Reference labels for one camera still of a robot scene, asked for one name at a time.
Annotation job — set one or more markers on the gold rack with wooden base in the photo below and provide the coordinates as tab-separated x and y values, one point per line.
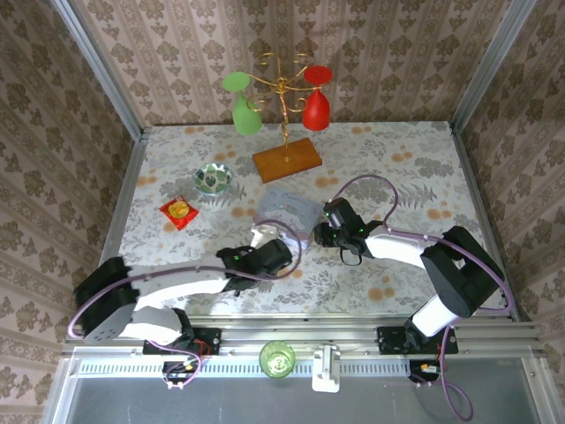
287	161

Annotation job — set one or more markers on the floral tablecloth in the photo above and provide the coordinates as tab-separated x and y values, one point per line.
375	154

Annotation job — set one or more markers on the blue cartoon tin box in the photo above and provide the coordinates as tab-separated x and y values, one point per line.
287	207

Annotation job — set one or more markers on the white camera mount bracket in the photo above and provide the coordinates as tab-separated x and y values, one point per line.
326	371

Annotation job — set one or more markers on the black connector box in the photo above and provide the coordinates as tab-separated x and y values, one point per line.
424	368
176	367

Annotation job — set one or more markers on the aluminium table side rail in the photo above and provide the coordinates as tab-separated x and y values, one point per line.
481	199
128	199

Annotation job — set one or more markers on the grey metal panel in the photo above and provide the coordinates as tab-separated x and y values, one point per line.
265	406

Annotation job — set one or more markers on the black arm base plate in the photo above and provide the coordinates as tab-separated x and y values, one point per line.
390	340
209	340

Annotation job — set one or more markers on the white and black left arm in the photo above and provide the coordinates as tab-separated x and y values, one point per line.
176	282

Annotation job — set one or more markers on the leaf pattern bowl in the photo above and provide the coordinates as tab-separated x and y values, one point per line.
214	179

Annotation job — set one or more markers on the aluminium front rail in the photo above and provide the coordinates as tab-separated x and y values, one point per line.
300	335

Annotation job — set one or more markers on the aluminium frame post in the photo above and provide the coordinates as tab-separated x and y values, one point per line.
101	70
494	62

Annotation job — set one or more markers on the red plastic wine glass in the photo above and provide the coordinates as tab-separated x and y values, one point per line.
315	112

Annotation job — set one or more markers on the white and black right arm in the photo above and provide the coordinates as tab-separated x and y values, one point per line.
397	247

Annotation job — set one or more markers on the green drinking cup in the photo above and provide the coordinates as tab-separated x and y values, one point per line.
276	360

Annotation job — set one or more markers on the green plastic wine glass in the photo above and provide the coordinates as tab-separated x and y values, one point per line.
246	117

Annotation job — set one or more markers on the red snack packet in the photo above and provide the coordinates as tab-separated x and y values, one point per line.
178	212

